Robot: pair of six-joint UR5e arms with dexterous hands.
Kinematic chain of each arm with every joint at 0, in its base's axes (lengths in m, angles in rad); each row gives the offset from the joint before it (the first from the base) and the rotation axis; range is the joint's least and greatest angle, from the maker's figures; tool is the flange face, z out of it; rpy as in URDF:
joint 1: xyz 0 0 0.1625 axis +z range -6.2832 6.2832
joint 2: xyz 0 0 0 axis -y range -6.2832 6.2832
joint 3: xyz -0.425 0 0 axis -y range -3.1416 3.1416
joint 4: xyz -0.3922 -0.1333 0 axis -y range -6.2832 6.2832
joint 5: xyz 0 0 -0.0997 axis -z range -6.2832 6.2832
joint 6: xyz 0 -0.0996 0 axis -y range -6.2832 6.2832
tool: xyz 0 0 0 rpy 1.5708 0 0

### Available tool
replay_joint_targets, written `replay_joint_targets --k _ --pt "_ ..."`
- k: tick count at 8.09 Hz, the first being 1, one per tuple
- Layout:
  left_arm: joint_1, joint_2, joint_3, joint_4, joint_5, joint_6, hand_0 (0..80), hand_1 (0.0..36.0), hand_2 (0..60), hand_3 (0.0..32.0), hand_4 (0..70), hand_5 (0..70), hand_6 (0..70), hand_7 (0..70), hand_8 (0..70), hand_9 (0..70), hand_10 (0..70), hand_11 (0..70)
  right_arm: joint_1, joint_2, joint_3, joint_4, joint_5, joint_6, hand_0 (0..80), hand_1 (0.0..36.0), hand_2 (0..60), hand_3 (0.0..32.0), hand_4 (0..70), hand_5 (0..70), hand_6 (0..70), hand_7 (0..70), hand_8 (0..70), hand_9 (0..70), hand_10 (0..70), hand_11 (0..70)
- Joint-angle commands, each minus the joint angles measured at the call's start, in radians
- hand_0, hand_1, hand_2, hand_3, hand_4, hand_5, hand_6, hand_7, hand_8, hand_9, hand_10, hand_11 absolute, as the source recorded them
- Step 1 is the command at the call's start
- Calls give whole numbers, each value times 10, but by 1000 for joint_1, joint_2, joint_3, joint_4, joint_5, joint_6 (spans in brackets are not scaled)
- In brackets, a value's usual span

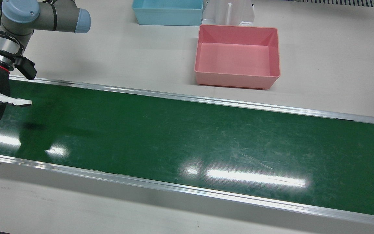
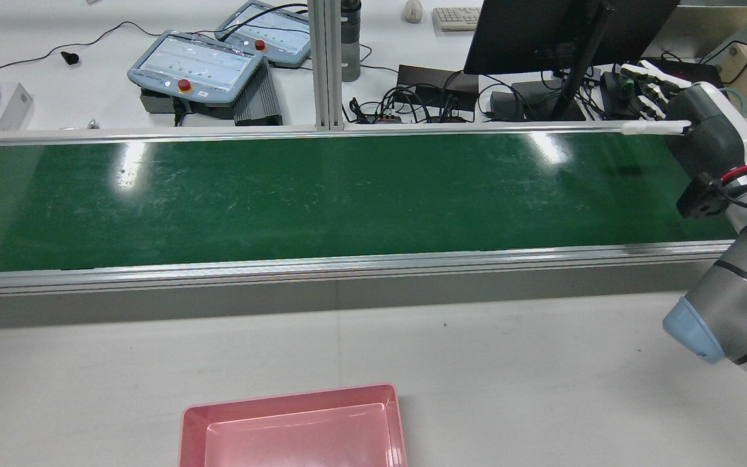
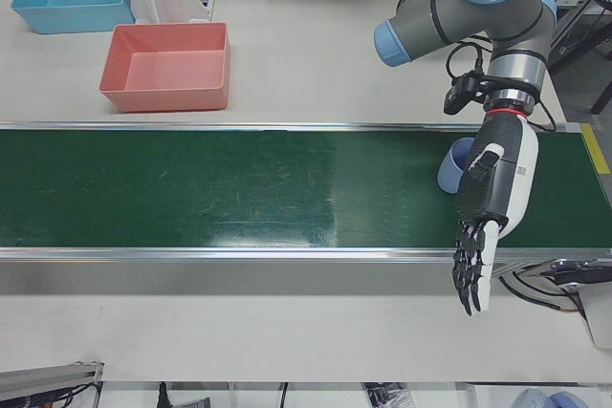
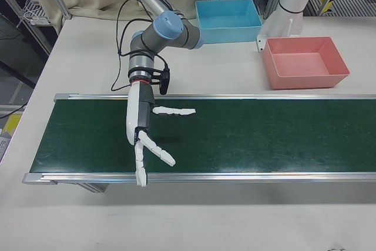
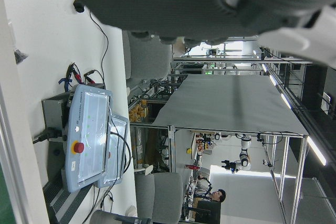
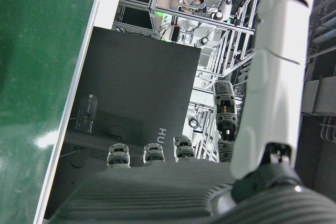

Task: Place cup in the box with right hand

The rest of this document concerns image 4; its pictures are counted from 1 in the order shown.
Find white grey robot hand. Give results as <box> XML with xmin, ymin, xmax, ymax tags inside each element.
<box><xmin>126</xmin><ymin>82</ymin><xmax>196</xmax><ymax>188</ymax></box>

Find blue plastic box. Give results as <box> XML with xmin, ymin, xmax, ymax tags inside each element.
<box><xmin>194</xmin><ymin>0</ymin><xmax>263</xmax><ymax>45</ymax></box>

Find pink plastic box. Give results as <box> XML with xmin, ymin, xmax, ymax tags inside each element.
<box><xmin>261</xmin><ymin>36</ymin><xmax>351</xmax><ymax>90</ymax></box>

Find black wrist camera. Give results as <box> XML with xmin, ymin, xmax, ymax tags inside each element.
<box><xmin>151</xmin><ymin>68</ymin><xmax>172</xmax><ymax>95</ymax></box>

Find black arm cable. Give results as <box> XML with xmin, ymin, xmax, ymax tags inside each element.
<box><xmin>109</xmin><ymin>0</ymin><xmax>170</xmax><ymax>93</ymax></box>

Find green conveyor belt aluminium frame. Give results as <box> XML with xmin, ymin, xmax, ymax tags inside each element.
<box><xmin>22</xmin><ymin>92</ymin><xmax>376</xmax><ymax>195</ymax></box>

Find white cable bundle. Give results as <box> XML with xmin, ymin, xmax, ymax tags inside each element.
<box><xmin>21</xmin><ymin>0</ymin><xmax>50</xmax><ymax>26</ymax></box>

